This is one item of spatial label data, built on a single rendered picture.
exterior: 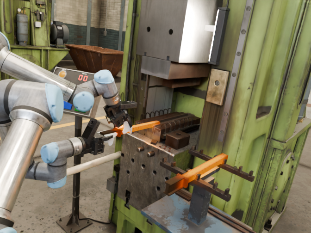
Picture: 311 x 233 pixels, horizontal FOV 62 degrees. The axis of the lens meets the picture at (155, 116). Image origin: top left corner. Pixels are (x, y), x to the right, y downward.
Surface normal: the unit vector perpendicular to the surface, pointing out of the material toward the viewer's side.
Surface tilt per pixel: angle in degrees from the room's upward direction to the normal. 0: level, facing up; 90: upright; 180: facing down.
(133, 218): 90
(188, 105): 90
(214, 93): 90
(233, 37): 90
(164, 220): 0
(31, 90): 38
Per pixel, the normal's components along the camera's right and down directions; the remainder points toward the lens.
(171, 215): 0.12, -0.95
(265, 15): -0.65, 0.15
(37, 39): 0.69, 0.11
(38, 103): 0.55, -0.44
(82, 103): 0.24, 0.32
